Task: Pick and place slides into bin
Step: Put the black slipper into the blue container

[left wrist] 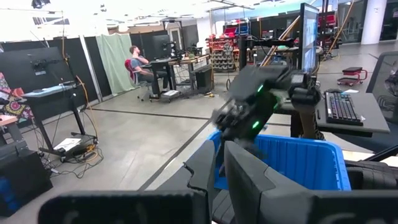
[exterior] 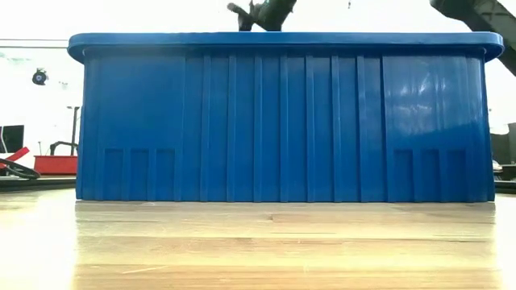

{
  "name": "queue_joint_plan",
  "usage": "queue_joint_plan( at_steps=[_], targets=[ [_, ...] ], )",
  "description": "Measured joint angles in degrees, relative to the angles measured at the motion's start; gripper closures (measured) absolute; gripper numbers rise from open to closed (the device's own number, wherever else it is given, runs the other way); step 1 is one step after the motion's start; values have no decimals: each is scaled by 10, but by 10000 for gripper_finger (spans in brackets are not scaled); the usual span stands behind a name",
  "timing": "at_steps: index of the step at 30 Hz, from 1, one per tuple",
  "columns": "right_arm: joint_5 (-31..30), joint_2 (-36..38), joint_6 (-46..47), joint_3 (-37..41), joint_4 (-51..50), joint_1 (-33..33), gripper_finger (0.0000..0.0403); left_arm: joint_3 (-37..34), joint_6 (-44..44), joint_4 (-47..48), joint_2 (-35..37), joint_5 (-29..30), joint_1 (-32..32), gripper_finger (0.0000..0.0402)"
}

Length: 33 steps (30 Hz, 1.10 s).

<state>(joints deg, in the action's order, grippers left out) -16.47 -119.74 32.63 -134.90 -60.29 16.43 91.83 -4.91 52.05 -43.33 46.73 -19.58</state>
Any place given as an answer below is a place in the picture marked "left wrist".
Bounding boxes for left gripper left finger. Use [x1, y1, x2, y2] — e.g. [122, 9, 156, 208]
[157, 139, 218, 224]

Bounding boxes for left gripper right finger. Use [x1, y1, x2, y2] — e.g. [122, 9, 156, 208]
[223, 140, 312, 224]

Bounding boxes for blue plastic bin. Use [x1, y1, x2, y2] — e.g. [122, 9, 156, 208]
[207, 129, 352, 192]

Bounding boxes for black computer tower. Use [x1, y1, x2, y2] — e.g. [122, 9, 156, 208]
[192, 64, 214, 94]

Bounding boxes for red parts shelf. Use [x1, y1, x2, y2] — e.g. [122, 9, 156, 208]
[205, 33, 241, 73]

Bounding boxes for black equipment rack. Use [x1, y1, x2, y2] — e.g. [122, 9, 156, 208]
[238, 34, 296, 71]

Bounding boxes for wooden work desk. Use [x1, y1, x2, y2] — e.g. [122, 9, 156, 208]
[169, 54, 213, 91]

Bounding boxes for black office desk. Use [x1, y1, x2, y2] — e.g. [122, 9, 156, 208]
[148, 57, 180, 102]

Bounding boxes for wooden pole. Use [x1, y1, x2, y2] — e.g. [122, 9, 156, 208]
[259, 14, 302, 68]
[322, 0, 355, 63]

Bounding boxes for black desk monitor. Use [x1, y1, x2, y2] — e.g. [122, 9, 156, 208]
[151, 34, 172, 60]

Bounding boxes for person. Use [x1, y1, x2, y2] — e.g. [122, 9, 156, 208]
[128, 45, 170, 94]

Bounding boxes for backlit computer keyboard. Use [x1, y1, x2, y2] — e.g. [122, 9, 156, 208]
[324, 91, 364, 127]

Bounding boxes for tall flat monitor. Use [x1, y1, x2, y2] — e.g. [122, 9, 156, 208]
[297, 2, 321, 74]

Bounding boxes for red office chair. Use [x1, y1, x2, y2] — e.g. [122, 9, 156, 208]
[124, 58, 153, 102]

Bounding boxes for black slide sandal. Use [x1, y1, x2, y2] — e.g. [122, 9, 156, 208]
[344, 159, 398, 191]

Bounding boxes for red rolling stool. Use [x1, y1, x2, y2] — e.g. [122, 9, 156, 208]
[336, 66, 369, 87]

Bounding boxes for green curtain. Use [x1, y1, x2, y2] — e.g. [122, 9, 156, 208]
[95, 33, 137, 96]

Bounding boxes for grey keyboard desk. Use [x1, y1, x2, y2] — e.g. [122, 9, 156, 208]
[273, 91, 391, 138]

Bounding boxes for white paper on stand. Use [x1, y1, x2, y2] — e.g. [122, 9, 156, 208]
[53, 137, 83, 152]

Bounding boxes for black mesh chair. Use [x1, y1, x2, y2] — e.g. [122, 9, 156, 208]
[365, 50, 398, 125]

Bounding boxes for white pillar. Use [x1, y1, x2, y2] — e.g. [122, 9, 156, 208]
[360, 0, 388, 45]

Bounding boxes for black standing desk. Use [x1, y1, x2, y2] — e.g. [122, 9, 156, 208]
[21, 82, 99, 163]

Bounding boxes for black equipment case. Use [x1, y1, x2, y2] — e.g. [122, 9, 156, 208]
[0, 141, 54, 218]

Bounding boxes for colourful patterned cloth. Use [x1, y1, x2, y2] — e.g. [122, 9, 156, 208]
[0, 72, 34, 121]

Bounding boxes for small wooden table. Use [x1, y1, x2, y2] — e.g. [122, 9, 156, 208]
[0, 114, 24, 150]

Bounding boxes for tangled floor cables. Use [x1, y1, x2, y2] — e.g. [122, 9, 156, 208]
[39, 144, 105, 180]

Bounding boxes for black aluminium frame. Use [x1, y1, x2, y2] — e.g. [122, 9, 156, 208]
[363, 144, 398, 162]

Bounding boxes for black wall panel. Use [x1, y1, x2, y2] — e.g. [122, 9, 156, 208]
[0, 37, 103, 105]

